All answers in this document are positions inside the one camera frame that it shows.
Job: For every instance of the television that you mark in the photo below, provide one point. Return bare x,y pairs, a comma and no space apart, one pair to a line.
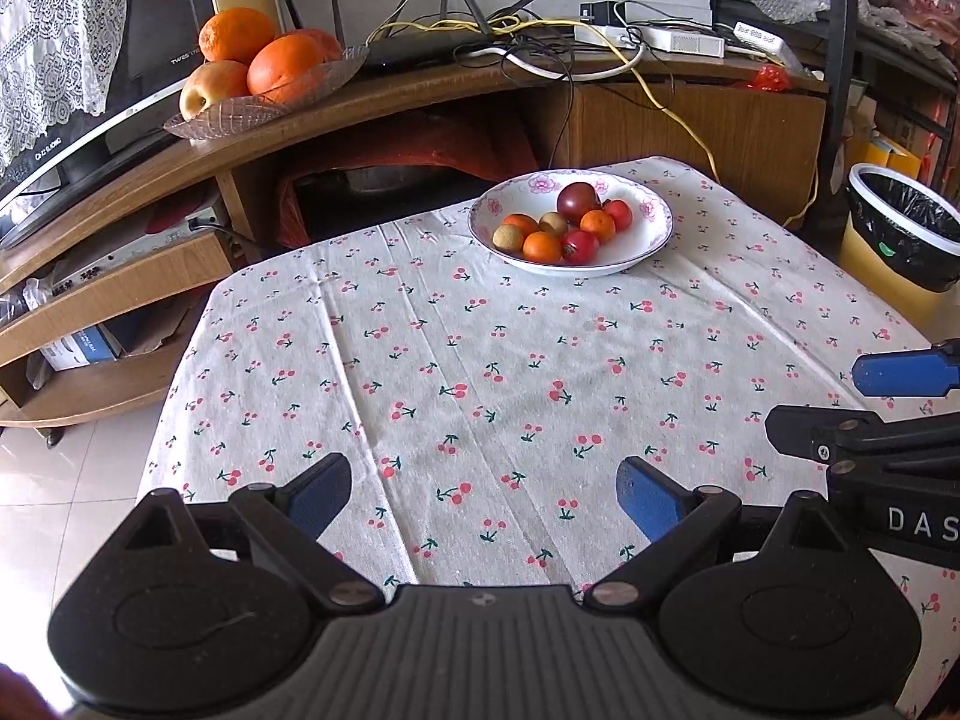
150,22

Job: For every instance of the red plastic bag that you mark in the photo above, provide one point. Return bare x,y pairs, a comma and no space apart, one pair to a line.
450,146

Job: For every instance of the cherry print tablecloth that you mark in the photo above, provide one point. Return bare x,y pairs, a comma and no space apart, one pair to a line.
487,330

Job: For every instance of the white floral plate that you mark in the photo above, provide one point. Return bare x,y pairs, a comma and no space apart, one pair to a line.
646,204

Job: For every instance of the yellow apple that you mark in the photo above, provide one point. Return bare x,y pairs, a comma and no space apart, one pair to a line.
210,88

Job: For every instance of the silver media player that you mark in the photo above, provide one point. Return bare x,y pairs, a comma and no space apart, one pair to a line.
127,255

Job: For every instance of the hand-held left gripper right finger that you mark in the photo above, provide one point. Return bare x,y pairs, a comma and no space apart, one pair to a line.
649,499

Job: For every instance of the black power adapter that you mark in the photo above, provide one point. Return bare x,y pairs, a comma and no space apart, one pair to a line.
600,13

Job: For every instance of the white lace cloth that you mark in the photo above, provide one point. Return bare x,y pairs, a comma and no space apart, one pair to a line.
52,30

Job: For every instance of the yellow box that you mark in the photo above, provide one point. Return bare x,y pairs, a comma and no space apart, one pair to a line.
889,154

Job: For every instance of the large orange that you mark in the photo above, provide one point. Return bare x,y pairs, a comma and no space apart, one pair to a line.
236,34
285,67

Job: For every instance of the white power strip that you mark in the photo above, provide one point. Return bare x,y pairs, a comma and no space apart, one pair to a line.
675,41

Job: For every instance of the black router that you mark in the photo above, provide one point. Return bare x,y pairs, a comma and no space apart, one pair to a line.
420,49

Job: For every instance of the small tan round fruit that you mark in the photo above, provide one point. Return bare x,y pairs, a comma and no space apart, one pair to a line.
553,223

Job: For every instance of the wooden TV cabinet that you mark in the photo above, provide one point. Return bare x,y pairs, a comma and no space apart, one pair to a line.
750,135

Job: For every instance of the red plastic scrap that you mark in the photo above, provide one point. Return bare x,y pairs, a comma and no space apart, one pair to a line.
772,79

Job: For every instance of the dark purple tomato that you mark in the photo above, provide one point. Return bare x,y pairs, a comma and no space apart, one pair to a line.
577,201

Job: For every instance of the blue and white box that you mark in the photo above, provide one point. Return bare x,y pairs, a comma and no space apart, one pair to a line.
82,346

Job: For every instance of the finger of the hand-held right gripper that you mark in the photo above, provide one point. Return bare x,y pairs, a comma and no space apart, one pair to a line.
802,427
900,375

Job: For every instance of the yellow trash bin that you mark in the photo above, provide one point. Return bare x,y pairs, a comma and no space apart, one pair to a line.
885,270

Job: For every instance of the black metal rack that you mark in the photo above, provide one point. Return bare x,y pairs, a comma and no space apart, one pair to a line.
840,52

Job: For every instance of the small white labelled box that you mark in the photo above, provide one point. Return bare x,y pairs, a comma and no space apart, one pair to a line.
765,39

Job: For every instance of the glass fruit bowl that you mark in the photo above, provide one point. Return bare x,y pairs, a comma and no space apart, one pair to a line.
225,116

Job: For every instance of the small mandarin orange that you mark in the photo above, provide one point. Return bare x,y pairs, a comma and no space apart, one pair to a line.
519,223
598,225
541,247

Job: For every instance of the metal pot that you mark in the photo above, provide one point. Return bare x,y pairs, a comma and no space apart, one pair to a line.
382,178

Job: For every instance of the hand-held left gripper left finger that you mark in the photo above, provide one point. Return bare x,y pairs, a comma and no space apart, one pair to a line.
322,496

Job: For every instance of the small yellow-green round fruit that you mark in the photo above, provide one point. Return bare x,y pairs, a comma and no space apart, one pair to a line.
507,238

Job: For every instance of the red tomato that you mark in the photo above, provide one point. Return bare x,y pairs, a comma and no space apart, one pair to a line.
620,214
581,247

